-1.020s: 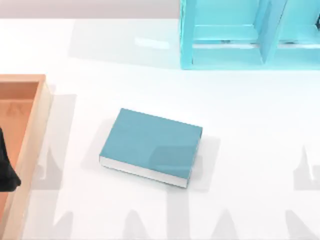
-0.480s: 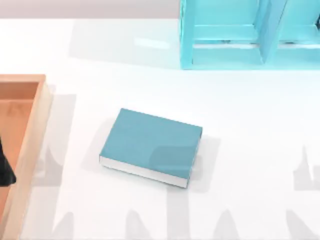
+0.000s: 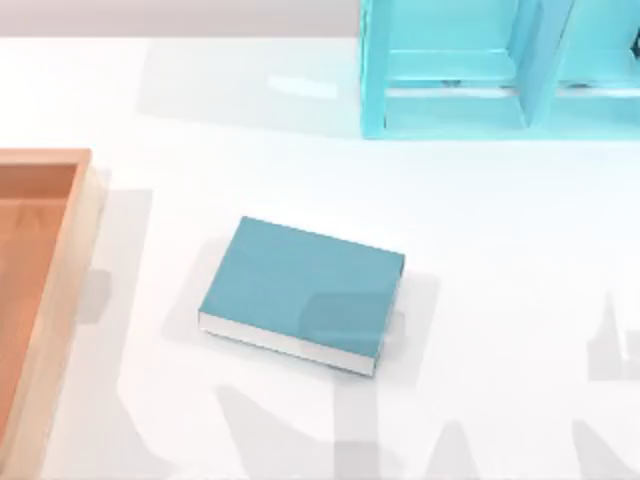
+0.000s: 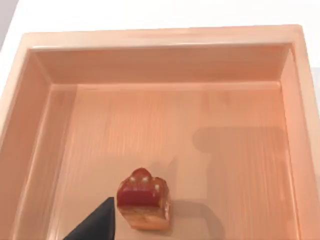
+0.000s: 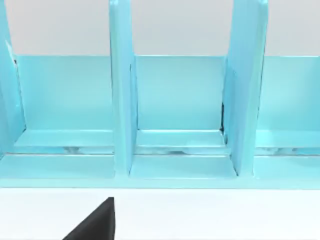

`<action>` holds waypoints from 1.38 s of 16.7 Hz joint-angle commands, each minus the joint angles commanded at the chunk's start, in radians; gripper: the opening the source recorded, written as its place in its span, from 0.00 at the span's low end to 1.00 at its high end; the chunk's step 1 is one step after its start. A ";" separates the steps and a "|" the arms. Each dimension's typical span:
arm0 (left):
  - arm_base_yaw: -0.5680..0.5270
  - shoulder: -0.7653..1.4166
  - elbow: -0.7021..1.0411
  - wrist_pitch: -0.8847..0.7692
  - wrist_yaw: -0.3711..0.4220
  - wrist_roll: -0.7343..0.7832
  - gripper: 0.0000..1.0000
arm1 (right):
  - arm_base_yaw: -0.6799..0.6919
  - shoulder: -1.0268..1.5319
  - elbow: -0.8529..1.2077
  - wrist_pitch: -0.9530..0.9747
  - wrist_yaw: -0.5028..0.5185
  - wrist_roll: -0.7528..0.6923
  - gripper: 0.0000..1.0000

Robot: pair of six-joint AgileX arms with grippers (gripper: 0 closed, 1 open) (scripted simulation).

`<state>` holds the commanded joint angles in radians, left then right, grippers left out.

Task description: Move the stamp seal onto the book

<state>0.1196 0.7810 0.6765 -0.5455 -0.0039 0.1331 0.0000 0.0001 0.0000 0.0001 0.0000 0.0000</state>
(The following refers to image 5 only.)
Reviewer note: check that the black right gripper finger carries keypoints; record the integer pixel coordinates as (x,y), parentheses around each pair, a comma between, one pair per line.
(100,222)

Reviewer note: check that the light blue rack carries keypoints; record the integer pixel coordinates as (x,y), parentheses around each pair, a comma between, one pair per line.
(175,100)

